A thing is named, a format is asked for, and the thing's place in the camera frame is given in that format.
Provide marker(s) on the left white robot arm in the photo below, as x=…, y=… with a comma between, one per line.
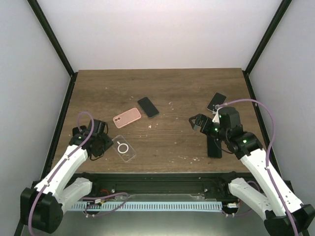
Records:
x=43, y=206

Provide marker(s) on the teal-edged black phone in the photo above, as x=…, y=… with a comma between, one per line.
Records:
x=148, y=107

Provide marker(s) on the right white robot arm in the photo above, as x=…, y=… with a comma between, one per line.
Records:
x=282, y=212

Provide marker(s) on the light blue slotted cable duct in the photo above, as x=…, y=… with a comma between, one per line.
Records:
x=151, y=206

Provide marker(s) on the silver-edged black phone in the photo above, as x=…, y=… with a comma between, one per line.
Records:
x=217, y=99

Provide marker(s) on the black aluminium frame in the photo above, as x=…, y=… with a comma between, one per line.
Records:
x=149, y=184

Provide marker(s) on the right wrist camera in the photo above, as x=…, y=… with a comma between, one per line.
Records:
x=216, y=118

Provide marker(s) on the pink phone case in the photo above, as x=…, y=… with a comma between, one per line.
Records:
x=126, y=117

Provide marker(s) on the clear phone case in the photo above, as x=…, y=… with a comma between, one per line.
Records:
x=123, y=148

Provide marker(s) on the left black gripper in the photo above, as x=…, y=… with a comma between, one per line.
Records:
x=109, y=145

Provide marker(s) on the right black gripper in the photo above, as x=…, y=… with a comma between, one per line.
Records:
x=201, y=117

